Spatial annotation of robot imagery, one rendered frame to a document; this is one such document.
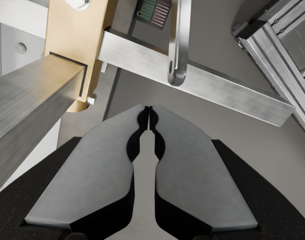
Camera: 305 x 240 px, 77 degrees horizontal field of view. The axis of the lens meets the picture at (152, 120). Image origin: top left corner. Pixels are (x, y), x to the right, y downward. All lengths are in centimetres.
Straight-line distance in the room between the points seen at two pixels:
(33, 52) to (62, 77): 31
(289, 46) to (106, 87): 79
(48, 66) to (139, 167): 129
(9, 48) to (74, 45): 30
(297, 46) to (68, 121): 89
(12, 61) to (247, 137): 126
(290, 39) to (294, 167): 102
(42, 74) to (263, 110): 24
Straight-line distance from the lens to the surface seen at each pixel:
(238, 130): 134
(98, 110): 38
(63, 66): 20
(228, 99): 24
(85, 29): 21
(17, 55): 50
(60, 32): 22
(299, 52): 102
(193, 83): 22
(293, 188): 192
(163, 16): 32
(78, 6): 20
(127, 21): 33
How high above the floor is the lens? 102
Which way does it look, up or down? 60 degrees down
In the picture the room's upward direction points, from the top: 179 degrees counter-clockwise
